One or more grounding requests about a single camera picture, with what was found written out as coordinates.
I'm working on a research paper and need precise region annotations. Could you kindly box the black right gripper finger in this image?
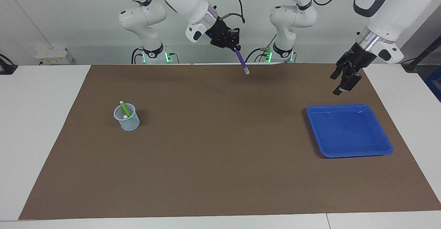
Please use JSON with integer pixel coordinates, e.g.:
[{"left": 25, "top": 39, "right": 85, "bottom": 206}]
[
  {"left": 215, "top": 42, "right": 238, "bottom": 51},
  {"left": 229, "top": 28, "right": 241, "bottom": 50}
]

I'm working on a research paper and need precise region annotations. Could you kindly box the black stand pole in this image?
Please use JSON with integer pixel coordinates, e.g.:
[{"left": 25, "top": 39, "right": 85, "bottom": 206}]
[{"left": 401, "top": 36, "right": 441, "bottom": 72}]

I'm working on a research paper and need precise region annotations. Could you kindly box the white power strip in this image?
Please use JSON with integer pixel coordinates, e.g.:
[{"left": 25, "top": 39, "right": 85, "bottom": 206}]
[{"left": 35, "top": 48, "right": 73, "bottom": 65}]

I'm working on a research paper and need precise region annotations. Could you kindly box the black clamp mount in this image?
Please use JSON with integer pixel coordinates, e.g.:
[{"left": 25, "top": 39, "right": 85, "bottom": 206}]
[{"left": 0, "top": 54, "right": 18, "bottom": 75}]

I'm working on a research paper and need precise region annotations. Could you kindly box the purple pen white cap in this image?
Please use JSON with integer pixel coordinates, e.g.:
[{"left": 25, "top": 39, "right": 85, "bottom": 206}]
[{"left": 234, "top": 49, "right": 250, "bottom": 75}]

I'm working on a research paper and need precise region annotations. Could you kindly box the blue box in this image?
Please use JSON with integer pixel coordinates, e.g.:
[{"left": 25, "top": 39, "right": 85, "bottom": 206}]
[{"left": 424, "top": 76, "right": 441, "bottom": 102}]

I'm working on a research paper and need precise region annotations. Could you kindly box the clear plastic cup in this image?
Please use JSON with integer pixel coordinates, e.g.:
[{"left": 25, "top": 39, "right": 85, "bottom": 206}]
[{"left": 113, "top": 103, "right": 141, "bottom": 131}]

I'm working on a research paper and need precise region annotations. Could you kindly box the green pen white cap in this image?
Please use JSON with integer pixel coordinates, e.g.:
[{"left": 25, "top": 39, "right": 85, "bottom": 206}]
[{"left": 119, "top": 101, "right": 131, "bottom": 118}]

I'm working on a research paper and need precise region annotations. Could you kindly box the black left base cable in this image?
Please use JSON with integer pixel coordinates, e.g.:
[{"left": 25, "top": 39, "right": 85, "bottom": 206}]
[{"left": 245, "top": 32, "right": 278, "bottom": 63}]

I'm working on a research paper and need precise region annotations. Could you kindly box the blue plastic tray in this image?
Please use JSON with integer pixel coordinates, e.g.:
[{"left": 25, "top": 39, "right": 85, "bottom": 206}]
[{"left": 306, "top": 104, "right": 394, "bottom": 159}]

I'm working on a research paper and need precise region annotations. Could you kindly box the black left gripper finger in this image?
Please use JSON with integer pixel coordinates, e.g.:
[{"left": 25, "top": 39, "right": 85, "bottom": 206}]
[
  {"left": 330, "top": 57, "right": 349, "bottom": 81},
  {"left": 332, "top": 69, "right": 363, "bottom": 96}
]

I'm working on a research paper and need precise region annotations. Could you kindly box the brown table mat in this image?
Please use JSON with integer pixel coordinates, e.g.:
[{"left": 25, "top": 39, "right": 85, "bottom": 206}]
[{"left": 18, "top": 63, "right": 441, "bottom": 220}]

